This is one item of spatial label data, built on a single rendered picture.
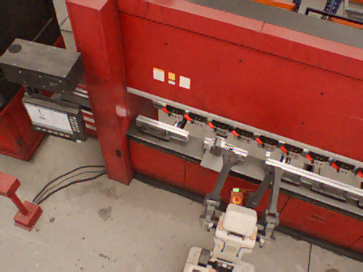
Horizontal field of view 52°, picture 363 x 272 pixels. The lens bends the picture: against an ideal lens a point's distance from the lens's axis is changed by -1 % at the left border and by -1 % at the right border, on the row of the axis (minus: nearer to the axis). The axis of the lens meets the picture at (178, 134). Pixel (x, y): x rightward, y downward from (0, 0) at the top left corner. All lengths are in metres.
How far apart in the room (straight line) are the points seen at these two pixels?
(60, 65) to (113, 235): 2.01
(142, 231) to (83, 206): 0.68
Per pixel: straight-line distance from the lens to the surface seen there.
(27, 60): 2.73
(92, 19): 2.52
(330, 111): 2.69
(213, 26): 2.39
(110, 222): 4.06
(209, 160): 3.21
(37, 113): 3.02
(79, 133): 2.99
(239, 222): 2.60
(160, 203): 4.10
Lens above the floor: 3.72
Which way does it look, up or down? 55 degrees down
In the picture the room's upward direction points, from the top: 3 degrees clockwise
